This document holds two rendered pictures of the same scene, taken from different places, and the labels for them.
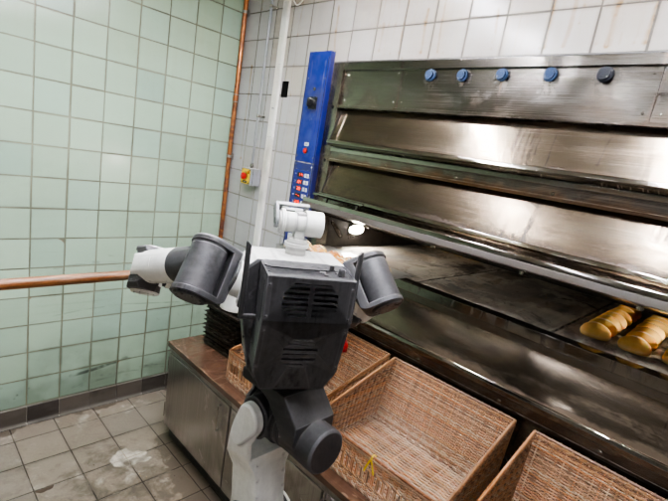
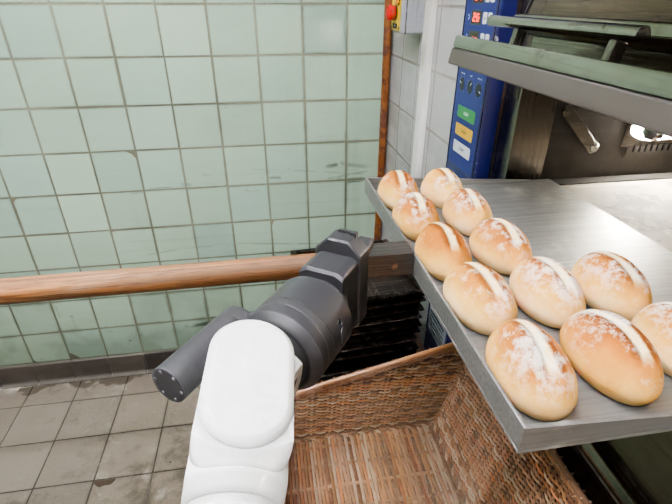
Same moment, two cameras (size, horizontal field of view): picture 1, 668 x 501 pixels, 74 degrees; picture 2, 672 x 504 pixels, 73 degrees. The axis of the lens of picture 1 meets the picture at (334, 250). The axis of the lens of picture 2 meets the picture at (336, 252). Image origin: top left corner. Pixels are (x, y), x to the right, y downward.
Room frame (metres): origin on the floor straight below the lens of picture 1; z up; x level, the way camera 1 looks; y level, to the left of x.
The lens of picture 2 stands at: (1.41, -0.16, 1.49)
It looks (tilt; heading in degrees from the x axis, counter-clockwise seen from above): 29 degrees down; 38
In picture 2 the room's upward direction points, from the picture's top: straight up
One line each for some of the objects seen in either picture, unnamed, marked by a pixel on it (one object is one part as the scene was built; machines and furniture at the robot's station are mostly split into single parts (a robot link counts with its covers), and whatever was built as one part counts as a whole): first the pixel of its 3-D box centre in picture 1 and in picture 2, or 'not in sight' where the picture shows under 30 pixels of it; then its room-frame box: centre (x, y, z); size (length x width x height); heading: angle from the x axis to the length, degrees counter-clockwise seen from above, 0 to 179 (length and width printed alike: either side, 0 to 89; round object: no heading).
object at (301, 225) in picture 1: (301, 227); not in sight; (1.11, 0.09, 1.47); 0.10 x 0.07 x 0.09; 108
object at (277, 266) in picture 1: (292, 311); not in sight; (1.04, 0.08, 1.27); 0.34 x 0.30 x 0.36; 108
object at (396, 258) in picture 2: not in sight; (375, 260); (1.83, 0.10, 1.21); 0.09 x 0.04 x 0.03; 137
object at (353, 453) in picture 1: (410, 434); not in sight; (1.47, -0.38, 0.72); 0.56 x 0.49 x 0.28; 48
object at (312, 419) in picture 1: (291, 413); not in sight; (1.03, 0.04, 1.00); 0.28 x 0.13 x 0.18; 47
